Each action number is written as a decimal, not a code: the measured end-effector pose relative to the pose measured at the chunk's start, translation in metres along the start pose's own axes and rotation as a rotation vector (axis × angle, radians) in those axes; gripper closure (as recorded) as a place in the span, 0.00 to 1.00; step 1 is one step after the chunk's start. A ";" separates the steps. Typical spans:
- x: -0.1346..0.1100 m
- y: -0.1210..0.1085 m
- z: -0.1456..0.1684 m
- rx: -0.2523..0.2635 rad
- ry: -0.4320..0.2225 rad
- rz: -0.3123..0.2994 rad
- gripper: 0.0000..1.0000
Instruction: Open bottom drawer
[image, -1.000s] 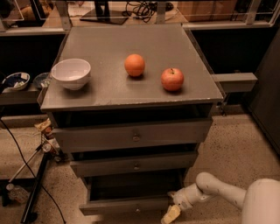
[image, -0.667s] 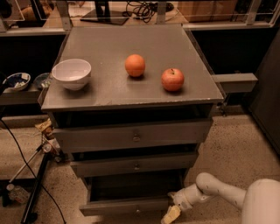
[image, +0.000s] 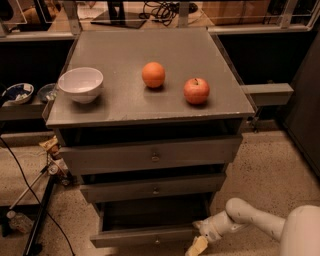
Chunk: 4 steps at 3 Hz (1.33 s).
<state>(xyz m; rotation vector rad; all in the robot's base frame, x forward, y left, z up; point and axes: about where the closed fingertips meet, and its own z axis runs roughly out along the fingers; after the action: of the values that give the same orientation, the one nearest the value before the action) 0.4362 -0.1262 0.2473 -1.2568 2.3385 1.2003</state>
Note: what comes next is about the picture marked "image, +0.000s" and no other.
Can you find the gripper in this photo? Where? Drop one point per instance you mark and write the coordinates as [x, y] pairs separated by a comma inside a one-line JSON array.
[[209, 230]]

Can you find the grey bottom drawer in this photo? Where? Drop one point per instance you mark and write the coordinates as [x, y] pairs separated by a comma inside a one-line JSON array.
[[149, 221]]

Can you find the grey drawer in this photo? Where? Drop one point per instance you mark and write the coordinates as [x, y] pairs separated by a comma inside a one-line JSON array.
[[149, 221], [152, 188], [122, 157]]

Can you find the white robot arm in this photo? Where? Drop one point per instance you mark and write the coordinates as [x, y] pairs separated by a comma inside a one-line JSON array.
[[298, 234]]

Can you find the grey middle drawer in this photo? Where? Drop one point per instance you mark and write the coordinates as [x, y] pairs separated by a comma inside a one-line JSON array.
[[152, 188]]

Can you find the grey drawer cabinet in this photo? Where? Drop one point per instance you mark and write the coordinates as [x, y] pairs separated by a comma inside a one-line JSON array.
[[128, 111]]

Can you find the grey top drawer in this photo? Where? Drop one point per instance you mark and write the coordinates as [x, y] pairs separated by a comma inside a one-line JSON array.
[[122, 157]]

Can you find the red apple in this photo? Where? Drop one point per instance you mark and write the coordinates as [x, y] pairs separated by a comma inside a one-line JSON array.
[[196, 91]]

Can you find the grey side shelf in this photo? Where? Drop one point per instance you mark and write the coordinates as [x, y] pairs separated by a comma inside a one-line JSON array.
[[271, 94]]

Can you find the black tripod stand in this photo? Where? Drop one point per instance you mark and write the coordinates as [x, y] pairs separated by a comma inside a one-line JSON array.
[[32, 248]]

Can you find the orange fruit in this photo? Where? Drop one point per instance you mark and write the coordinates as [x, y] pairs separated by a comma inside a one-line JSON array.
[[153, 74]]

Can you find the crumpled snack wrapper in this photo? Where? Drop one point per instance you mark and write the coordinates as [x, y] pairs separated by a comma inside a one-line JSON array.
[[51, 146]]

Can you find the clear plastic bottle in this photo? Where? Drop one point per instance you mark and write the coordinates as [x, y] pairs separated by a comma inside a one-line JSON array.
[[20, 222]]

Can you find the white ceramic bowl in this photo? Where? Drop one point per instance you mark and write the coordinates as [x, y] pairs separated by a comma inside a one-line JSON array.
[[82, 85]]

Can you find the small dark bowl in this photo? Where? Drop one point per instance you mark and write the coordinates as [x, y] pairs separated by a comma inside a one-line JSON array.
[[47, 93]]

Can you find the cardboard box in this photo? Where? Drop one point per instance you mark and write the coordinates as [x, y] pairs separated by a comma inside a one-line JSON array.
[[236, 12]]

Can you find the blue patterned bowl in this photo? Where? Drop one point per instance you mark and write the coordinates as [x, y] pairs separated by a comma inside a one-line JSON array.
[[19, 93]]

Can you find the black monitor base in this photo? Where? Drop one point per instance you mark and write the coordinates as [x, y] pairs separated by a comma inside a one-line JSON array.
[[117, 16]]

